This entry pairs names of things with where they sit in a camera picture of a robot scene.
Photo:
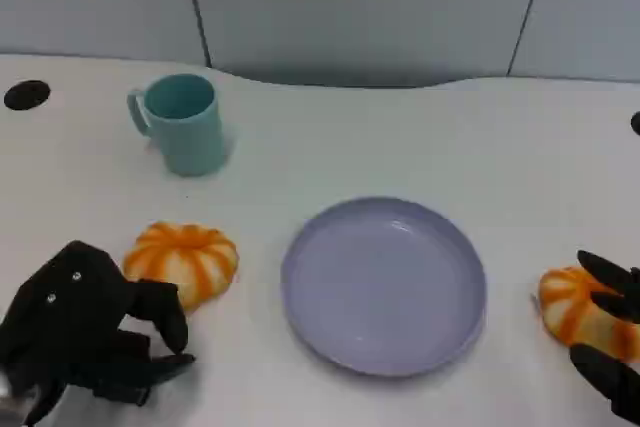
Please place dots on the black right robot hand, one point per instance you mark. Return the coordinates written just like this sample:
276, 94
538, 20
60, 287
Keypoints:
612, 382

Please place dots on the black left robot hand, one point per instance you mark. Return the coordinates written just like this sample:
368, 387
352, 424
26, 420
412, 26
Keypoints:
75, 317

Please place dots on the orange white toy bread roll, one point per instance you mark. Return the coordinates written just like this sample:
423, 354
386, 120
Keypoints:
565, 299
200, 257

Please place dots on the pale green mug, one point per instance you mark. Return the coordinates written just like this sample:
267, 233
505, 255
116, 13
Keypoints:
192, 142

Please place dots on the lilac plate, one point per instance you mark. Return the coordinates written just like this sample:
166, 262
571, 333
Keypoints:
380, 292

